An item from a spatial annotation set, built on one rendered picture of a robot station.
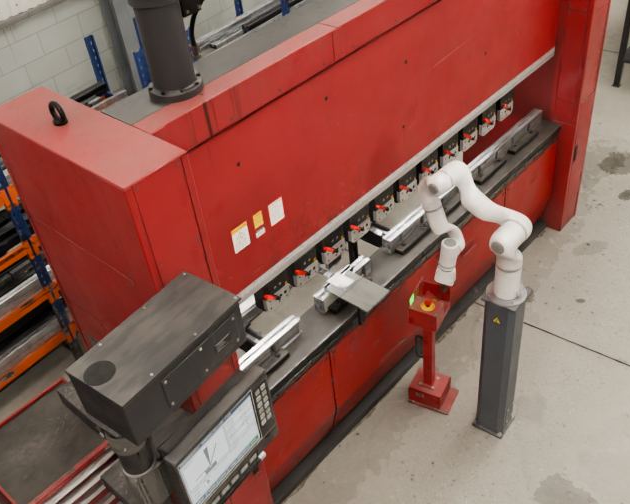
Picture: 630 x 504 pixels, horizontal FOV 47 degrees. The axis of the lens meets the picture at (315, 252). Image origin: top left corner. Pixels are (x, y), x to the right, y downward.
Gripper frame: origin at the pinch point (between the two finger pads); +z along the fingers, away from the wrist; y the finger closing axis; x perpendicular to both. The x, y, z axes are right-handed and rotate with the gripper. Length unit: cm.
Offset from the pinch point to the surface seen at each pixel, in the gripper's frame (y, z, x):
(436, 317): 2.3, 7.0, -14.9
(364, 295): -29.3, -13.2, -35.6
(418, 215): -30.4, -10.1, 37.8
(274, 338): -57, -8, -76
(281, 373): -48, 1, -87
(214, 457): -23, -60, -167
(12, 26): -446, 1, 134
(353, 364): -32, 35, -41
